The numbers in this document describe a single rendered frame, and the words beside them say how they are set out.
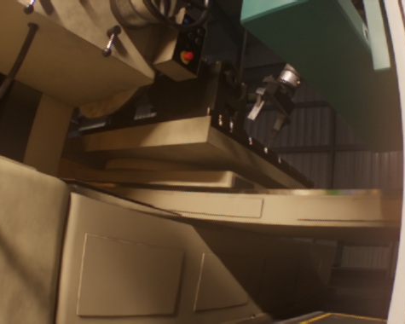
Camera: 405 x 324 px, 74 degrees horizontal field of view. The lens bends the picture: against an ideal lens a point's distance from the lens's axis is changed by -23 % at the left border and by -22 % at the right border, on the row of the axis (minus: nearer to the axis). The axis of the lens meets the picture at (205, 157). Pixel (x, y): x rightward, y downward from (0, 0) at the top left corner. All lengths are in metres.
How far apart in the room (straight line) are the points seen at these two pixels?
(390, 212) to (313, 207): 0.29
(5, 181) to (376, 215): 1.13
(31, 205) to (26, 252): 0.15
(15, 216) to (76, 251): 0.25
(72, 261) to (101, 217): 0.20
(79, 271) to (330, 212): 0.85
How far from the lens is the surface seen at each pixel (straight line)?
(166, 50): 1.23
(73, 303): 1.13
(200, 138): 1.22
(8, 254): 0.99
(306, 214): 1.13
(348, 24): 0.48
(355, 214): 1.08
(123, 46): 1.19
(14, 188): 0.97
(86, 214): 1.09
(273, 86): 1.08
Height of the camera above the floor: 0.51
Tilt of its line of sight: 14 degrees up
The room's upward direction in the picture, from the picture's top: 9 degrees clockwise
